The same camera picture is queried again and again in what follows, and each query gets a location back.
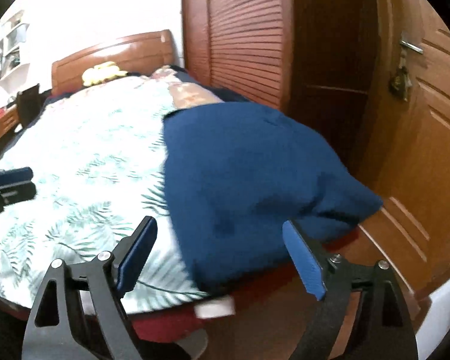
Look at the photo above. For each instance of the wooden bed headboard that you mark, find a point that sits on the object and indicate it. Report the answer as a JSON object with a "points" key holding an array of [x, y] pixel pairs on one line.
{"points": [[135, 50]]}

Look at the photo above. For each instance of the wooden desk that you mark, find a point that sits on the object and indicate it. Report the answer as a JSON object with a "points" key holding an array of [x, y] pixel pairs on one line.
{"points": [[2, 131]]}

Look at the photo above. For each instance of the wooden door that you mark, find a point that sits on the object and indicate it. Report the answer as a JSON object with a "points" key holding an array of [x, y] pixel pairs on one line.
{"points": [[427, 157]]}

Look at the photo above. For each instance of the leaf print bed sheet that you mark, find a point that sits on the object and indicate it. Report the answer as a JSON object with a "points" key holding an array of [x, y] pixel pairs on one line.
{"points": [[78, 150]]}

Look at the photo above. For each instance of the yellow plush toy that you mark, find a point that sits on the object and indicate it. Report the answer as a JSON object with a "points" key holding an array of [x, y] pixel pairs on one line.
{"points": [[101, 74]]}

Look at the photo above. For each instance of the navy blue suit jacket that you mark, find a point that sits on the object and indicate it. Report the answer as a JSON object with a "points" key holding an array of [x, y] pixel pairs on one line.
{"points": [[247, 195]]}

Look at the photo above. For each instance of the white wall shelf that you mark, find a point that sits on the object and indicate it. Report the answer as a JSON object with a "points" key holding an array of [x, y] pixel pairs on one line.
{"points": [[11, 45]]}

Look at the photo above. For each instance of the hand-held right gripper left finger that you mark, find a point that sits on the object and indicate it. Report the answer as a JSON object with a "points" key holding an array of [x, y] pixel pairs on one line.
{"points": [[138, 257]]}

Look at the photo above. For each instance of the hanging key bunch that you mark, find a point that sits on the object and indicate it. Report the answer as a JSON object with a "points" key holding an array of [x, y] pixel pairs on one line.
{"points": [[399, 80]]}

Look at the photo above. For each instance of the wooden louvered wardrobe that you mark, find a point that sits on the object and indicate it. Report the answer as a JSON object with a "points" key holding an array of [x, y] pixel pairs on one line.
{"points": [[247, 45]]}

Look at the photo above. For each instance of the floral quilt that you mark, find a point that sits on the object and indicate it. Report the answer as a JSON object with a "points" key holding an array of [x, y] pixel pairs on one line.
{"points": [[187, 93]]}

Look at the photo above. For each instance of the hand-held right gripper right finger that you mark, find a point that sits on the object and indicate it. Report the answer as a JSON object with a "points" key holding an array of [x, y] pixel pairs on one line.
{"points": [[303, 260]]}

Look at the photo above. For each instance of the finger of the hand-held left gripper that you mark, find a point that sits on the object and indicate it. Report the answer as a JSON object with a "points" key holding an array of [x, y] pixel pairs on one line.
{"points": [[18, 175], [17, 194]]}

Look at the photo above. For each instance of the black chair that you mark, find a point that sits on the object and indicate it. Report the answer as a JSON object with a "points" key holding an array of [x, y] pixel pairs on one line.
{"points": [[28, 107]]}

